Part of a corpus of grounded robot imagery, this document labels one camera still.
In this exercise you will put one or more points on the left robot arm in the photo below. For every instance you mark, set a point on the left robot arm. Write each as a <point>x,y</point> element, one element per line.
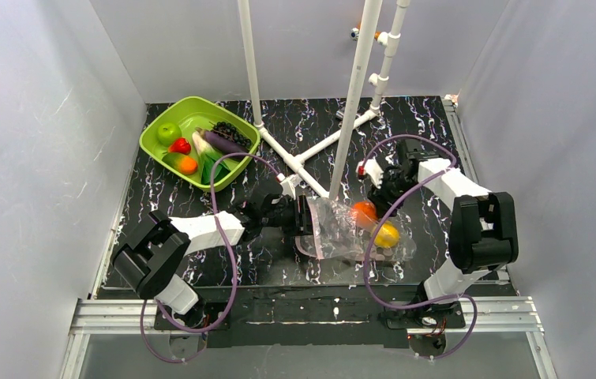
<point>148,258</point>

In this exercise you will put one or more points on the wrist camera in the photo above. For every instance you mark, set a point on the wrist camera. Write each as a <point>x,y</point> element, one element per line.
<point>288,185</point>
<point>370,170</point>

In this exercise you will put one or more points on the fake dark grapes bunch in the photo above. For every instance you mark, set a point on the fake dark grapes bunch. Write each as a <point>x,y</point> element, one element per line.
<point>229,132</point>

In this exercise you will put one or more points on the fake orange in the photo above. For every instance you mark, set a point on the fake orange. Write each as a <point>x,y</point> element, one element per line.
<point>364,215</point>

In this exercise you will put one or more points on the white PVC pipe frame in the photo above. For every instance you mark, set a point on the white PVC pipe frame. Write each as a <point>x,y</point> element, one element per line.
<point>367,36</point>

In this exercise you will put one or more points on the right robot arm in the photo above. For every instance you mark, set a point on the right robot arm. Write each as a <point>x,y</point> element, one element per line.
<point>482,233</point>

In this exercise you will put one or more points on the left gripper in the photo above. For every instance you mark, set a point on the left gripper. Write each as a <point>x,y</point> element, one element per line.
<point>303,215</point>

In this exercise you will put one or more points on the clear zip top bag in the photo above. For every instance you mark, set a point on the clear zip top bag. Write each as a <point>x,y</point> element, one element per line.
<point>336,236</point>

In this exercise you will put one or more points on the green plastic tray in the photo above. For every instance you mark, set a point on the green plastic tray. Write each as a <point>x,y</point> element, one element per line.
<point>195,112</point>

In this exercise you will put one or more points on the fake bok choy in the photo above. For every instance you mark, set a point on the fake bok choy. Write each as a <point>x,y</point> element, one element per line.
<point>207,156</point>

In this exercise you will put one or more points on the fake purple eggplant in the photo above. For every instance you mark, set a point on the fake purple eggplant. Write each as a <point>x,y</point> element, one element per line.
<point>222,144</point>

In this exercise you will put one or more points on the fake red tomato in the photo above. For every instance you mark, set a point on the fake red tomato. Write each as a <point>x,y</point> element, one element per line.
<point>180,145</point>

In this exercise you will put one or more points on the fake yellow pear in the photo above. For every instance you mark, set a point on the fake yellow pear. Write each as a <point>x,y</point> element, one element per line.
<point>387,237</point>

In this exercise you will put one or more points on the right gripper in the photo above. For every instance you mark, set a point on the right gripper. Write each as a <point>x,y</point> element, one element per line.
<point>381,189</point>

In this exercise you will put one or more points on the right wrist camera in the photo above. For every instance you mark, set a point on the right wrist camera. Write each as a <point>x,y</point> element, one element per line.
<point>370,170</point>

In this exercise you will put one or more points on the fake green apple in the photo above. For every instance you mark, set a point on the fake green apple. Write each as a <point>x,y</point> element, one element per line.
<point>167,133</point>

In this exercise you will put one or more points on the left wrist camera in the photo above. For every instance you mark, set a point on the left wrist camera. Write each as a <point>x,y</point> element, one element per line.
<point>288,185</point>

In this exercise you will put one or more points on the fake mango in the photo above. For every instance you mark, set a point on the fake mango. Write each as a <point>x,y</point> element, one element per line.
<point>180,162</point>

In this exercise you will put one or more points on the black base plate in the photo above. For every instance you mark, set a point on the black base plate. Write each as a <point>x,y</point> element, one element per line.
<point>326,315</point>

